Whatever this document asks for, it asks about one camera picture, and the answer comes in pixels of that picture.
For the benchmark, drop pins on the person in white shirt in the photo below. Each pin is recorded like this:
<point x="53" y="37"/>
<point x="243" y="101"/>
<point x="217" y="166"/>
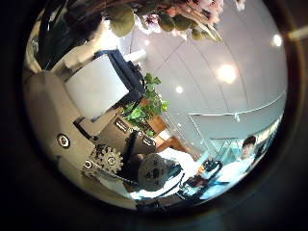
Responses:
<point x="234" y="173"/>

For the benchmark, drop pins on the wooden shelf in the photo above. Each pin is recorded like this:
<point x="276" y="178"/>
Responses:
<point x="162" y="126"/>

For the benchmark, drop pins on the green leafy potted plant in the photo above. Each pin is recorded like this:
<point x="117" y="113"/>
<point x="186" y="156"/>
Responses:
<point x="150" y="106"/>

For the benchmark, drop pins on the round white ceiling light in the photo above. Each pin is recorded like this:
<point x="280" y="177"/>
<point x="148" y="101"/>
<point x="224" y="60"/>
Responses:
<point x="276" y="40"/>
<point x="179" y="89"/>
<point x="226" y="73"/>

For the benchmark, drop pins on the teal green cloth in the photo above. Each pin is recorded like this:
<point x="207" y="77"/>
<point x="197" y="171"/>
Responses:
<point x="122" y="19"/>

